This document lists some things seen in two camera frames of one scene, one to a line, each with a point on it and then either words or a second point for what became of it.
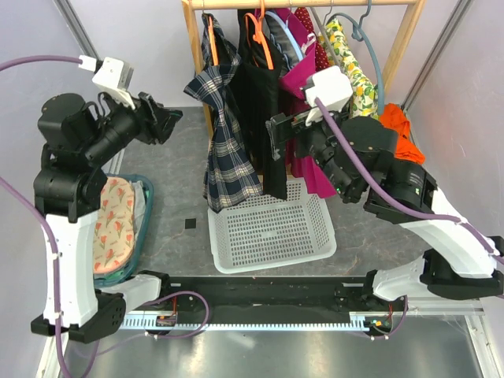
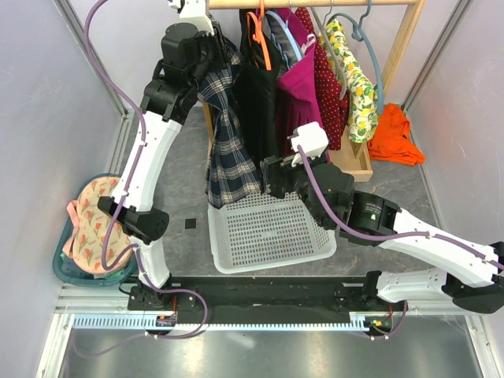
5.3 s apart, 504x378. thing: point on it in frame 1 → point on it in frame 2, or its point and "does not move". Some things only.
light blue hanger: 284,27 does not move
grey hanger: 325,35 does not move
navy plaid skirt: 231,175 does not move
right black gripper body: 310,138 → 294,178
